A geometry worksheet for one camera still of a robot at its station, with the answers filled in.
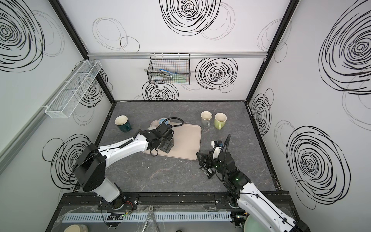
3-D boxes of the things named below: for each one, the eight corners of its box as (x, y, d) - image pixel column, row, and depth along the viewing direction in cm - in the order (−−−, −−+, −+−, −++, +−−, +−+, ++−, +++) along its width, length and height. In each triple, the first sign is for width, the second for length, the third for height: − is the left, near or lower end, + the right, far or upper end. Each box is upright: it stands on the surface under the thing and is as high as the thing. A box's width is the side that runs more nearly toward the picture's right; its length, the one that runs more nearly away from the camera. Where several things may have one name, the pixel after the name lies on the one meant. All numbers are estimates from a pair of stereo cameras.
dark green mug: (118, 133, 102) (112, 124, 94) (122, 124, 108) (116, 115, 99) (132, 133, 103) (127, 124, 94) (135, 124, 108) (130, 115, 99)
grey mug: (200, 130, 103) (201, 122, 96) (200, 119, 110) (201, 110, 102) (211, 130, 103) (213, 122, 96) (210, 119, 110) (212, 110, 102)
